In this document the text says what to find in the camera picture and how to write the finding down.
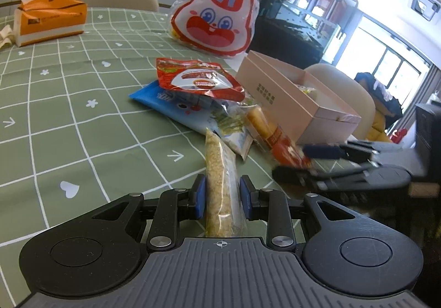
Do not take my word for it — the crumpled white tissue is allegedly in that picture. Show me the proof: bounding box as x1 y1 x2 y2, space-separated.
0 25 16 51

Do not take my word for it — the red snack packet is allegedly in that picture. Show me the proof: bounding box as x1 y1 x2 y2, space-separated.
155 57 246 102

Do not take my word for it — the window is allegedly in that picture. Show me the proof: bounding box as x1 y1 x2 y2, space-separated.
324 15 433 89

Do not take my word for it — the black fish tank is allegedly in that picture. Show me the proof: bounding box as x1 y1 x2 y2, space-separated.
255 0 359 64

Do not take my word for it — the orange red-label snack packet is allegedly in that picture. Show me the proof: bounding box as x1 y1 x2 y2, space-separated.
224 96 313 170

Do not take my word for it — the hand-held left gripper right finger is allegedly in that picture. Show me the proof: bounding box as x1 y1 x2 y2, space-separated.
239 175 359 253

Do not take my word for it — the pink cardboard box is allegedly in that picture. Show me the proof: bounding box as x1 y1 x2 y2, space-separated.
237 50 362 146

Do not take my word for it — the clear grain stick packet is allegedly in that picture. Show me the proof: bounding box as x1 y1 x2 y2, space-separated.
205 127 249 238

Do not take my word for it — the rabbit-shaped snack bag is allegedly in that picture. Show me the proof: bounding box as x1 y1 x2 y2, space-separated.
169 0 260 60

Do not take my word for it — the yellow cloth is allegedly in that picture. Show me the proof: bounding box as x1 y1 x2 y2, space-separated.
365 111 392 142

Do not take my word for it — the orange tissue box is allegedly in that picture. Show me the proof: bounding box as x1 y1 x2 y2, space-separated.
14 0 87 47

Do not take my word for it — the dark cloth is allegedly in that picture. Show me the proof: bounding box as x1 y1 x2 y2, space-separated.
355 72 404 116

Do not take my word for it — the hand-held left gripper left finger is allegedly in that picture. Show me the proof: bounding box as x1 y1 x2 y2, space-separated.
91 174 208 253

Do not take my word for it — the green checked tablecloth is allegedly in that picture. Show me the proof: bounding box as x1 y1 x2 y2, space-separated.
0 7 380 298

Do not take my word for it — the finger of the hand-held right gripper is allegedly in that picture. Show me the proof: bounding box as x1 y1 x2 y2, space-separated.
272 163 383 193
302 141 383 164

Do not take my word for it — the blue seaweed snack packet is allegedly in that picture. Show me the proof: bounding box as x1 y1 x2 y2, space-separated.
129 82 255 161

